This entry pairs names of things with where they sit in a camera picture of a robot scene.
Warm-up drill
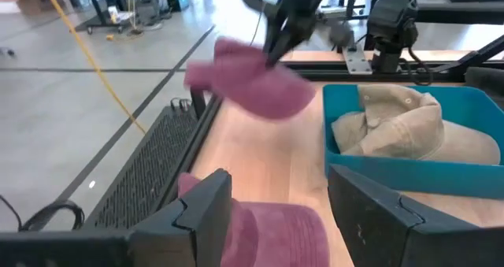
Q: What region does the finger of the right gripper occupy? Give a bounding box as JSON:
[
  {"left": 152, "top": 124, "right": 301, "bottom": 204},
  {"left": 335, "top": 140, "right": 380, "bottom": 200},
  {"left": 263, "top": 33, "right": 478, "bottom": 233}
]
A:
[
  {"left": 263, "top": 10, "right": 288, "bottom": 67},
  {"left": 275, "top": 17, "right": 316, "bottom": 65}
]

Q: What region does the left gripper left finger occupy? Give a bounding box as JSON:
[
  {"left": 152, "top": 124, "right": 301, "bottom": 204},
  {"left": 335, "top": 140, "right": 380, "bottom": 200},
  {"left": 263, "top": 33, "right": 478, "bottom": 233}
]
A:
[{"left": 129, "top": 169, "right": 233, "bottom": 267}]

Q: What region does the blue plastic bin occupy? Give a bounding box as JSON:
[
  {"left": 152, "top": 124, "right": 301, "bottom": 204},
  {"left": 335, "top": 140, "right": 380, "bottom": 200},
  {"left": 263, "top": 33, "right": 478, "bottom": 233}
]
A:
[{"left": 321, "top": 83, "right": 504, "bottom": 200}]

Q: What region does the long yellow cable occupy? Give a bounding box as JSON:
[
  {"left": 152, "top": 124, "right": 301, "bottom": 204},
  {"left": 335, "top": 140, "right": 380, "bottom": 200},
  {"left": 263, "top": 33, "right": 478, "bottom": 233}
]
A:
[{"left": 42, "top": 0, "right": 147, "bottom": 135}]

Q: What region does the grey desk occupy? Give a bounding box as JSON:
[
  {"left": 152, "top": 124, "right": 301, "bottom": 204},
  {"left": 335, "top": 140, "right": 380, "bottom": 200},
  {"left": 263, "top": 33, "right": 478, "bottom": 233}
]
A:
[{"left": 413, "top": 0, "right": 504, "bottom": 26}]

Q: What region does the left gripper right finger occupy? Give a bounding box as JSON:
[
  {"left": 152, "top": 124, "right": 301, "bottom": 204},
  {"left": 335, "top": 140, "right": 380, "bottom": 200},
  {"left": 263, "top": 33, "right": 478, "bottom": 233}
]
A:
[{"left": 328, "top": 165, "right": 504, "bottom": 267}]

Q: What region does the beige baseball cap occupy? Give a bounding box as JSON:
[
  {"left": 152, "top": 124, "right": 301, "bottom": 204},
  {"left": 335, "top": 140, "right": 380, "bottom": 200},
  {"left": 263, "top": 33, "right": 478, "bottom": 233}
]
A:
[
  {"left": 354, "top": 83, "right": 501, "bottom": 165},
  {"left": 330, "top": 111, "right": 369, "bottom": 156}
]

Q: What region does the maroon baseball cap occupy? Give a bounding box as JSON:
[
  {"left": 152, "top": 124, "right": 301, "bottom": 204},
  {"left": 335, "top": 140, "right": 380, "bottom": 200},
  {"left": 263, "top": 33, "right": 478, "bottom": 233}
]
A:
[
  {"left": 176, "top": 172, "right": 332, "bottom": 267},
  {"left": 183, "top": 37, "right": 317, "bottom": 121}
]

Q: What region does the silver bracket plate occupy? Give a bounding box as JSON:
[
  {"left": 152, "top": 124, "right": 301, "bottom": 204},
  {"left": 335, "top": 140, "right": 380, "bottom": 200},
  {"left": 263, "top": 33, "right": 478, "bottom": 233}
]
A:
[{"left": 341, "top": 42, "right": 374, "bottom": 76}]

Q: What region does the black perforated computer case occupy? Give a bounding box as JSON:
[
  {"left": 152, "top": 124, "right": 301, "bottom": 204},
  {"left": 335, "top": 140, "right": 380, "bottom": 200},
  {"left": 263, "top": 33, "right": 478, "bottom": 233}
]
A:
[{"left": 82, "top": 103, "right": 216, "bottom": 232}]

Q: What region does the long black cable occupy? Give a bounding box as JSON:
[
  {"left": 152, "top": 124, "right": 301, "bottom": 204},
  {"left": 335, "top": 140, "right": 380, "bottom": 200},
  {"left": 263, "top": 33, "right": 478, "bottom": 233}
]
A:
[{"left": 0, "top": 194, "right": 86, "bottom": 232}]

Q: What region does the brown cardboard box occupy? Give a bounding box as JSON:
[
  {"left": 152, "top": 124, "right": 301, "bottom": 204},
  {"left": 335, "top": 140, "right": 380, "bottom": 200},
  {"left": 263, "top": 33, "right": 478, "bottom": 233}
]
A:
[{"left": 15, "top": 0, "right": 66, "bottom": 16}]

